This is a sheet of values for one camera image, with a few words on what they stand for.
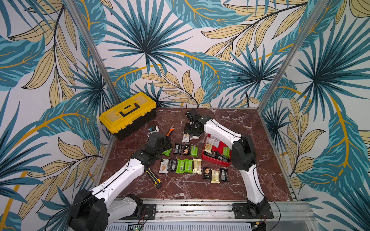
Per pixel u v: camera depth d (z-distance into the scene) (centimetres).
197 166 88
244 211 72
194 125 70
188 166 88
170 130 105
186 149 95
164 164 88
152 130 71
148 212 74
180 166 88
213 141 97
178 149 95
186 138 100
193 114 76
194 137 99
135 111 95
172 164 88
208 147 94
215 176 84
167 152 93
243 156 55
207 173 86
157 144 60
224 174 85
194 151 95
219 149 93
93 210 38
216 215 73
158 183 82
